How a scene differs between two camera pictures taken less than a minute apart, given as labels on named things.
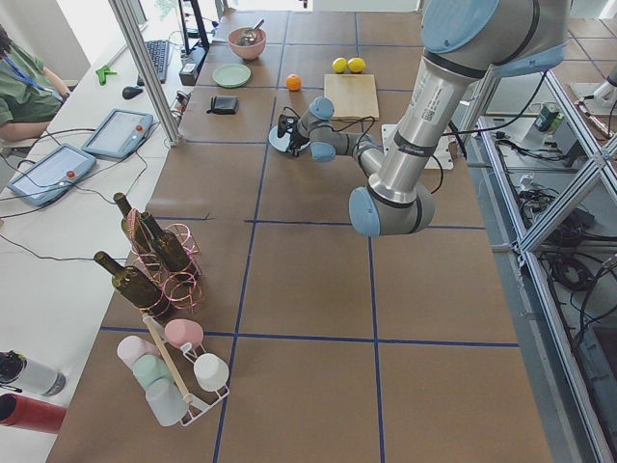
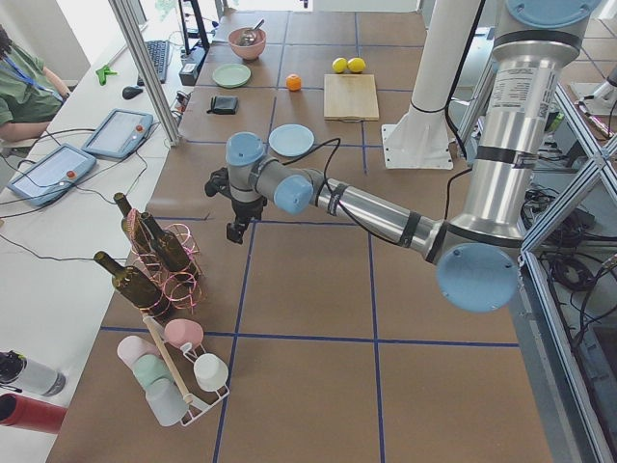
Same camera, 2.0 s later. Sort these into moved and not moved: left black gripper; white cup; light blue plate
Moved: left black gripper
Not moved: white cup; light blue plate
